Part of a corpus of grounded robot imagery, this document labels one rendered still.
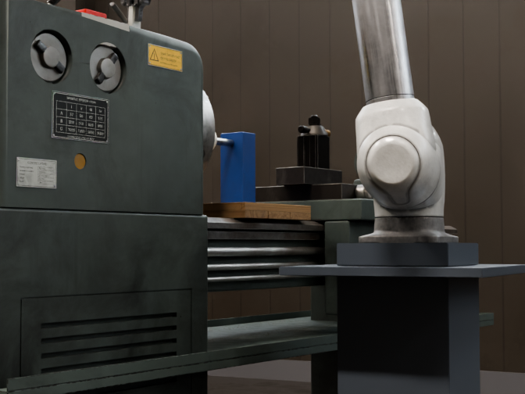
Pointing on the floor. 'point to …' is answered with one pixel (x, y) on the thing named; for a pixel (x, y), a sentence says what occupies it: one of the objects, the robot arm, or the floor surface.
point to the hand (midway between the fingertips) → (134, 22)
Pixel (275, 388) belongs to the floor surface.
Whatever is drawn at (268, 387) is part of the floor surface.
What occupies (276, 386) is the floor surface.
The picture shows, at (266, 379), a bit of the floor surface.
